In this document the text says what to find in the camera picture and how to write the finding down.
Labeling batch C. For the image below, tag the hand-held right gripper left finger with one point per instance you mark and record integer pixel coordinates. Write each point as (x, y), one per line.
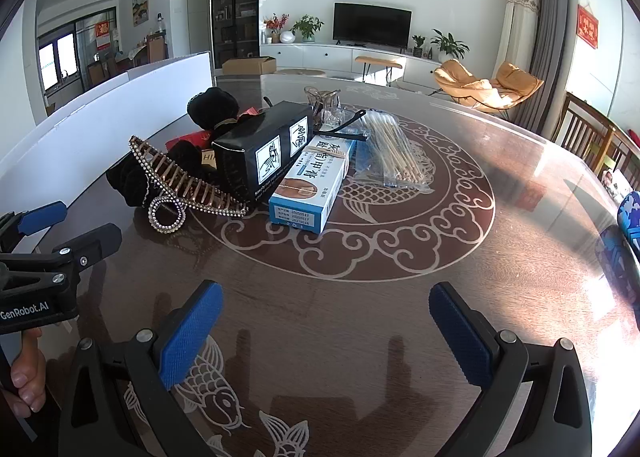
(192, 332)

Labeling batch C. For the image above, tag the red door poster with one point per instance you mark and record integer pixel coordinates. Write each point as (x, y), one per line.
(103, 34)

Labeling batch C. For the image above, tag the large leafy potted plant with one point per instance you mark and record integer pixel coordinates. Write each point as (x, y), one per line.
(450, 44)

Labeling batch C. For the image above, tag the bag of cotton swabs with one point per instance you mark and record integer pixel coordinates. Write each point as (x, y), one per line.
(395, 157)

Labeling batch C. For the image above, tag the white round vase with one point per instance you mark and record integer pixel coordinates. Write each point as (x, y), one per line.
(287, 37)

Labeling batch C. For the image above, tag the wooden dining chair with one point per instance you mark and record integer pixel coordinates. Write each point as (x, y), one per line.
(625, 147)
(580, 124)

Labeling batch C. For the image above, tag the rhinestone comb hair clip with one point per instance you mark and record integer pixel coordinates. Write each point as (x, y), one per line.
(215, 204)

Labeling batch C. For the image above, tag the background wooden chair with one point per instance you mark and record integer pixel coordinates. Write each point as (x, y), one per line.
(156, 48)

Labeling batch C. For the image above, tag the black cardboard box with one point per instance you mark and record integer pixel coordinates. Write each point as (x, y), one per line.
(260, 137)

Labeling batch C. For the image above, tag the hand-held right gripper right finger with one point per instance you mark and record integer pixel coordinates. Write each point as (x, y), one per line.
(462, 337)

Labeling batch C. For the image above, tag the covered floor air conditioner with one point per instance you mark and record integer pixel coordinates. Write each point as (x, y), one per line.
(517, 37)

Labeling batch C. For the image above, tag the red flower bouquet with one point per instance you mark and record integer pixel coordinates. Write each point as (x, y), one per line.
(275, 24)

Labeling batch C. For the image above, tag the small potted plant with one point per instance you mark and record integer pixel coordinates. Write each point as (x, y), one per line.
(418, 44)

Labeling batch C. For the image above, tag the green potted plant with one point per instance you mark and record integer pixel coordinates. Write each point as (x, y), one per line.
(307, 27)

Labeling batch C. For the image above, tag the red wall hanging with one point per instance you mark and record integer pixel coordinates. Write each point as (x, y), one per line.
(587, 27)

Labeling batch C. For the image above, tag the gold cream tube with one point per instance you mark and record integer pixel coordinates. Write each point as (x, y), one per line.
(206, 158)

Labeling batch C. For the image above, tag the white television cabinet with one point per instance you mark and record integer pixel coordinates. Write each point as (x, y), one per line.
(310, 57)

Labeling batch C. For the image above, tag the round low ottoman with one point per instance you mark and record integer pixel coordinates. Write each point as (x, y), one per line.
(300, 71)

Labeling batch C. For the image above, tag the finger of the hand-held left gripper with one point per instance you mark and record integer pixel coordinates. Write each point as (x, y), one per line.
(95, 244)
(45, 219)

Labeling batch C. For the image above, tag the black knit hat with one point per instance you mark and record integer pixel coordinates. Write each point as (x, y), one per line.
(212, 104)

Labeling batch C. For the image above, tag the wooden top stool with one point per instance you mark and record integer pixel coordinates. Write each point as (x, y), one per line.
(377, 60)

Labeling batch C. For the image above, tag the blue white medicine box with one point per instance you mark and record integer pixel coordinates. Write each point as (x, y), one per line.
(305, 202)

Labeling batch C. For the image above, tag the patterned wooden desk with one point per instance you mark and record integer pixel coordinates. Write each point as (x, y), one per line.
(350, 337)

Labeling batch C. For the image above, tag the red packet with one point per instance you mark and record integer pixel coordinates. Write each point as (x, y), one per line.
(187, 141)

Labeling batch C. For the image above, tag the framed landscape painting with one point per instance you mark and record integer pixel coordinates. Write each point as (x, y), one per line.
(140, 6)

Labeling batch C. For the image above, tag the orange lounge chair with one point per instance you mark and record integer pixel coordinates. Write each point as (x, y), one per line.
(470, 84)

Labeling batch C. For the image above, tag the brown cardboard box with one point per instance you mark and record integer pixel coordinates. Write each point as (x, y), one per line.
(245, 66)

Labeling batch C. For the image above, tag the grey curtain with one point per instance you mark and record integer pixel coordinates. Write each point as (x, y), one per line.
(542, 37)

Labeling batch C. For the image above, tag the black television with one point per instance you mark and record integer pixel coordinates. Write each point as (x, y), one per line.
(372, 24)

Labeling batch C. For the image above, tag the person's left hand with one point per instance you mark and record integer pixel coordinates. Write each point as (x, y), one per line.
(25, 377)

